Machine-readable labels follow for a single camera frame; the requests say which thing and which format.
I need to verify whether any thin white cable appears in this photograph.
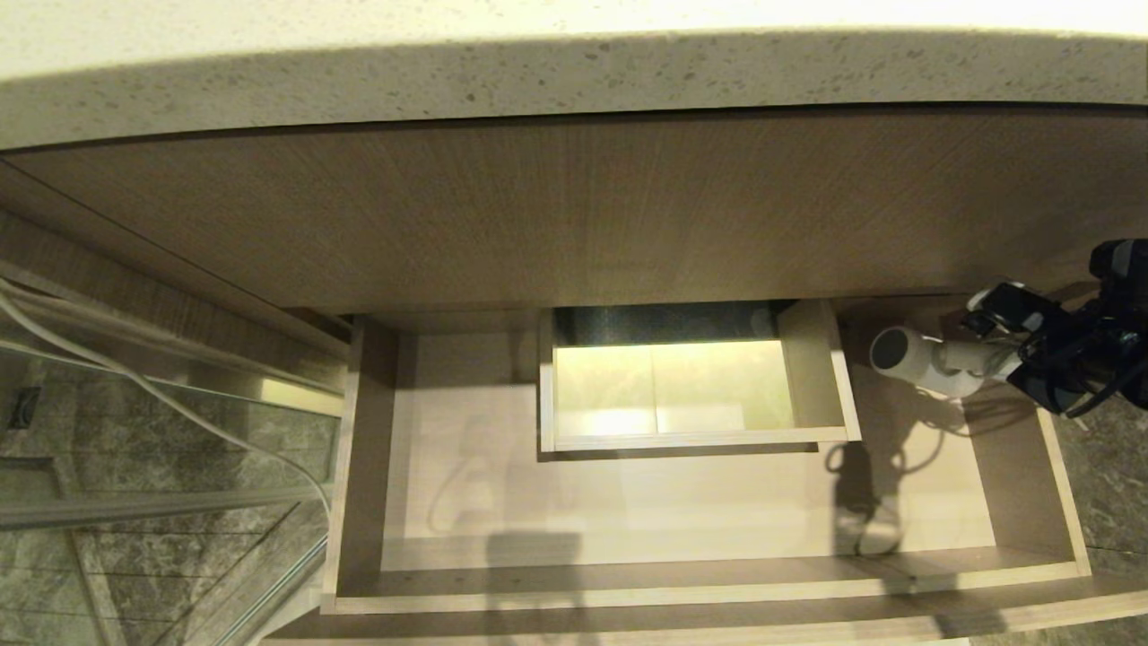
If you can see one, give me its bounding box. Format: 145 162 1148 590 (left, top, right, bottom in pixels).
0 276 335 526

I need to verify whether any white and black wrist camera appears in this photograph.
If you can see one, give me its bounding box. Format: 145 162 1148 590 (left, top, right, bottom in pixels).
978 281 1066 338

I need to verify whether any fixed wooden cabinet front panel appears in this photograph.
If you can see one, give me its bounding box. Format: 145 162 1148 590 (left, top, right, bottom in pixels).
4 108 1148 317

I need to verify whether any white hair dryer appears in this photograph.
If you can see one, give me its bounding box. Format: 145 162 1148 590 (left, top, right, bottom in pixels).
869 326 1023 399

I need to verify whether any glass shower partition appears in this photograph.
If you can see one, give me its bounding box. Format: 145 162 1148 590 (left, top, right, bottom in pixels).
0 258 349 646

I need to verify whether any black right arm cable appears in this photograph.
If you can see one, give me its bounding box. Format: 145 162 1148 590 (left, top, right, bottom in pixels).
1022 305 1148 421

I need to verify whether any speckled stone countertop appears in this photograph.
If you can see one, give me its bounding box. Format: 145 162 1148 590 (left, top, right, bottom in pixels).
0 0 1148 152

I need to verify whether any wooden cabinet side panel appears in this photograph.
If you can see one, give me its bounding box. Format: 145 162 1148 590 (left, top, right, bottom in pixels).
0 160 356 362

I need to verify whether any chrome floor rail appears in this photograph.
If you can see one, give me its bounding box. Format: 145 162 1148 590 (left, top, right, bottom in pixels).
211 534 329 646

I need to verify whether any wooden vanity drawer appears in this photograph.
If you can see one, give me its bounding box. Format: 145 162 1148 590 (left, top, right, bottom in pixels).
260 292 1148 646

